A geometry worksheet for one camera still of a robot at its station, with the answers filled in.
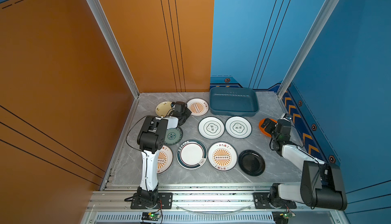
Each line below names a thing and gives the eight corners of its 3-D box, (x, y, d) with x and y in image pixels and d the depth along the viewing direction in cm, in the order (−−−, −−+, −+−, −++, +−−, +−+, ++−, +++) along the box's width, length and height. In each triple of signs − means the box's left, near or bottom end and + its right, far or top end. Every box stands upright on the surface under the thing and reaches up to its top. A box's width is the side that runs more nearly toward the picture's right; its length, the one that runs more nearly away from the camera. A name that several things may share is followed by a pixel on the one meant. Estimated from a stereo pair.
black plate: (240, 175, 83) (242, 174, 81) (237, 151, 92) (238, 149, 89) (266, 175, 83) (268, 174, 81) (260, 151, 92) (261, 149, 89)
